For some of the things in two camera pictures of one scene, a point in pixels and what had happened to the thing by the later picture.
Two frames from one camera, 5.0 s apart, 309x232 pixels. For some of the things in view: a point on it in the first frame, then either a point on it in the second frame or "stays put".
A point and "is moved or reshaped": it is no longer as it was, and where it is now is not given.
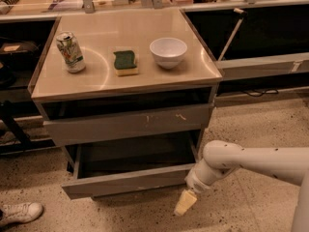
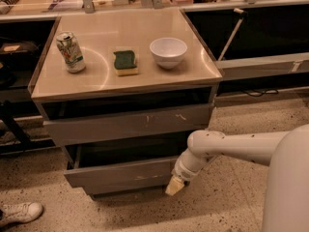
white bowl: x=168 y=51 stays put
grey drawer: x=129 y=165 is moved or reshaped
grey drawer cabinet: x=128 y=96 stays put
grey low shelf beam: x=264 y=67 stays put
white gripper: x=195 y=183 to x=182 y=174
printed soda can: x=70 y=51 stays put
